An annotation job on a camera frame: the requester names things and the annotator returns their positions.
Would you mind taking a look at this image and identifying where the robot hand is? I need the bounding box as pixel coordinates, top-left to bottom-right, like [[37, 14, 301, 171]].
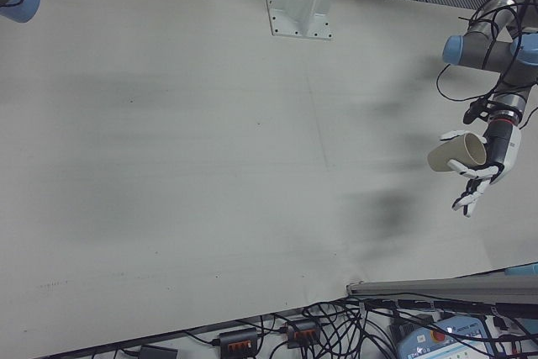
[[439, 123, 523, 219]]

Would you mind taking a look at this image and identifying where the beige paper cup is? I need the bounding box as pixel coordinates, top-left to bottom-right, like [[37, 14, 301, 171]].
[[426, 131, 489, 174]]

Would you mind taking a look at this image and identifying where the light blue cap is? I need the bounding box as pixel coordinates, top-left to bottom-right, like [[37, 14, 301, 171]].
[[503, 263, 538, 277]]

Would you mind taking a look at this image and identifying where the robot teach pendant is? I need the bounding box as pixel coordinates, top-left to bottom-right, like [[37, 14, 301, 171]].
[[389, 315, 498, 359]]

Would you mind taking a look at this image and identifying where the black orange adapter box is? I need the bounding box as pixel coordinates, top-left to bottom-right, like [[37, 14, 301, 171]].
[[284, 319, 320, 343], [215, 326, 261, 354]]

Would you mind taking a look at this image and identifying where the small black box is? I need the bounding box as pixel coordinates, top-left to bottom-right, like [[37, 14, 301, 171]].
[[137, 345, 181, 359]]

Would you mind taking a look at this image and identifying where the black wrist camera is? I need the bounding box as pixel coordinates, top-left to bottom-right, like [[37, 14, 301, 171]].
[[462, 99, 492, 125]]

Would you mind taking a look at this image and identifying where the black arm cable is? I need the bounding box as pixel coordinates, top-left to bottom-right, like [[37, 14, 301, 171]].
[[435, 63, 485, 103]]

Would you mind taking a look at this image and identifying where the grey aluminium rail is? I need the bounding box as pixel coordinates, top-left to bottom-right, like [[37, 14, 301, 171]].
[[345, 271, 538, 319]]

